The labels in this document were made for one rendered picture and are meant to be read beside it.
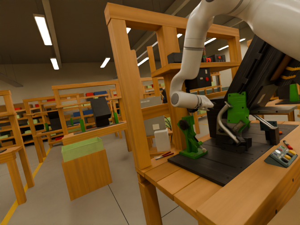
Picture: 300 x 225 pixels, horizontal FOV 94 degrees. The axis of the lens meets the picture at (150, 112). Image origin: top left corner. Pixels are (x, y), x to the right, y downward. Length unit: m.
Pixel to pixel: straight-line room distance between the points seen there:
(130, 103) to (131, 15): 0.57
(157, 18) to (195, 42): 0.58
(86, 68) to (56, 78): 1.98
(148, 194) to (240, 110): 0.84
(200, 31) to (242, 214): 0.69
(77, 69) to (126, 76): 10.04
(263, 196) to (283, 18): 0.58
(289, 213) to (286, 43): 0.48
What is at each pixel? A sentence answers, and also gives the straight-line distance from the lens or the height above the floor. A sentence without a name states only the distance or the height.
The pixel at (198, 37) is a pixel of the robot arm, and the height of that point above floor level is 1.55.
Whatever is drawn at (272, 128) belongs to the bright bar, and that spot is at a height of 1.01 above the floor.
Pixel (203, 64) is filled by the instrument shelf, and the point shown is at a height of 1.52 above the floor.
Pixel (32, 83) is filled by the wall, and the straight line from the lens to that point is 10.85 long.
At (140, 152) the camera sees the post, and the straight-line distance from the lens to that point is 0.96.
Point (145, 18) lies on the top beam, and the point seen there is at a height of 1.88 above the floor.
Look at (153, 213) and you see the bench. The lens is 1.20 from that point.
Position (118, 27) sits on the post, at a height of 1.80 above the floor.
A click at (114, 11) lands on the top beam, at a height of 1.89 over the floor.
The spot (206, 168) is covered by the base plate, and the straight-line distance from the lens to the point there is 0.89.
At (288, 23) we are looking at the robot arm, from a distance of 0.50.
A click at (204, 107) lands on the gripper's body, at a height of 1.23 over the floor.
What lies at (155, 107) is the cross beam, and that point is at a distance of 1.10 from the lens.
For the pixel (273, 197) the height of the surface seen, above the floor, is 0.87.
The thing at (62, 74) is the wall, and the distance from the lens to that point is 10.81.
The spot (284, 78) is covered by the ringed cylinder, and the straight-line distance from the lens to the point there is 1.23.
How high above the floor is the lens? 1.33
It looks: 5 degrees down
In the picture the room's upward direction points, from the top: 10 degrees counter-clockwise
